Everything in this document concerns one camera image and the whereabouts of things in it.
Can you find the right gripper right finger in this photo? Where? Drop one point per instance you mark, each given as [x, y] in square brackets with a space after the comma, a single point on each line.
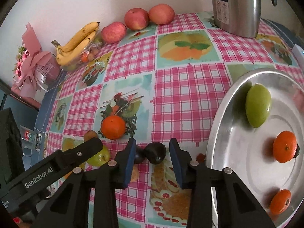
[236, 205]

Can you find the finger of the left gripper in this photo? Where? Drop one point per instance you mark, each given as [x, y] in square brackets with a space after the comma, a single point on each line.
[32, 184]

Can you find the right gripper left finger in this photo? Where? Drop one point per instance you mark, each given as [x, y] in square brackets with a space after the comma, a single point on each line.
[69, 206]

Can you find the green mango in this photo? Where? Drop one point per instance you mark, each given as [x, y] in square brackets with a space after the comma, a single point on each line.
[258, 105]
[99, 159]

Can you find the brown kiwi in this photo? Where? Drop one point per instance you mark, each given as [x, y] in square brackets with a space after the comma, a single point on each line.
[135, 174]
[89, 135]

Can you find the orange tangerine with stem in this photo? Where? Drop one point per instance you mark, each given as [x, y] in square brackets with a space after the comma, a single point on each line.
[284, 146]

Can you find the dark plum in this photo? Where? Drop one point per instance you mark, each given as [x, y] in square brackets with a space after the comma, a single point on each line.
[139, 155]
[155, 152]
[297, 152]

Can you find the clear glass mug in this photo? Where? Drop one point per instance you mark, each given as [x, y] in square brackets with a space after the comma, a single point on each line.
[31, 141]

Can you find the round steel tray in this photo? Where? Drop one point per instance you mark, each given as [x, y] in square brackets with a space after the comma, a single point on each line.
[234, 143]

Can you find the pink flower bouquet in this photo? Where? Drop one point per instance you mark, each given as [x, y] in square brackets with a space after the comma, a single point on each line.
[35, 69]

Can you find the yellow banana bunch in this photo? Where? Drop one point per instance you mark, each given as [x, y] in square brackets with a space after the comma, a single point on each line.
[76, 45]

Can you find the clear plastic fruit box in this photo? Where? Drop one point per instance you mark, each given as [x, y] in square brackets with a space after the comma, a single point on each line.
[86, 56]

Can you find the fruit pattern checkered tablecloth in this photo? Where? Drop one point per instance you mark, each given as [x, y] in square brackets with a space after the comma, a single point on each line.
[164, 81]

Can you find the red apple left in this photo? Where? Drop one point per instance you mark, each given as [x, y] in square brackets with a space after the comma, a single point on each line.
[114, 32]

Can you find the red apple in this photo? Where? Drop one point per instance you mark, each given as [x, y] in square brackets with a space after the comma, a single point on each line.
[114, 32]
[161, 14]
[136, 19]

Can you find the white power strip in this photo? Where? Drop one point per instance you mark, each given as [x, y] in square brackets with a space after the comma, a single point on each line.
[299, 55]

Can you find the red apple middle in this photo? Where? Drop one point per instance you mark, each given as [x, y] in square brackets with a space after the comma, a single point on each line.
[136, 19]

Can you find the steel thermos jug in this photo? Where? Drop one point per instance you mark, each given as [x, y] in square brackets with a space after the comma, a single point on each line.
[238, 17]

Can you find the red apple right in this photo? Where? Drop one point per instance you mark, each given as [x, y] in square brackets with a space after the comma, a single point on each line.
[161, 14]

